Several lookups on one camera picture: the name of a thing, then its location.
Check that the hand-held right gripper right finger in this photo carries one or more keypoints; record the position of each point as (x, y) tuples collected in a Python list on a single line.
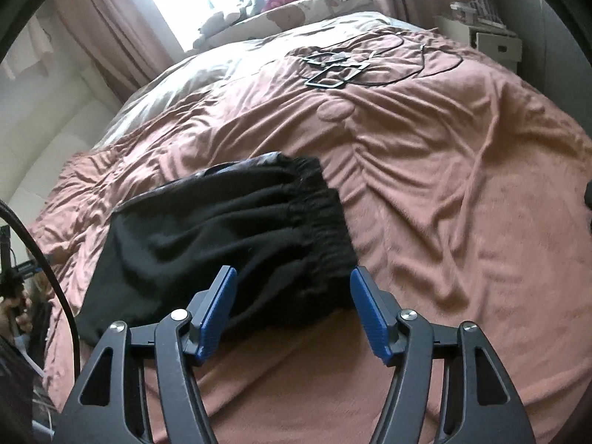
[(370, 314)]

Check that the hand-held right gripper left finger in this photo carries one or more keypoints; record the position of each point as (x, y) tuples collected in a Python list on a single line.
[(217, 314)]

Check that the white nightstand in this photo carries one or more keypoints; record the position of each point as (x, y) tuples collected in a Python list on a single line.
[(490, 41)]

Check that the black square frame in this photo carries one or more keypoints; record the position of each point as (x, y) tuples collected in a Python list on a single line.
[(330, 76)]

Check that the black pants with patterned lining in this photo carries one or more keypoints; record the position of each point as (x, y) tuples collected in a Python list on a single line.
[(208, 231)]

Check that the brown bed comforter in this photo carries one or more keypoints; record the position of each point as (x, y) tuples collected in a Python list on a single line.
[(439, 171)]

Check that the beige pillow with brown print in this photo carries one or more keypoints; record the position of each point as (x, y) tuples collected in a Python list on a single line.
[(286, 16)]

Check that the row of books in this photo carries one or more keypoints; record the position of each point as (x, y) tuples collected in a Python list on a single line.
[(481, 0)]

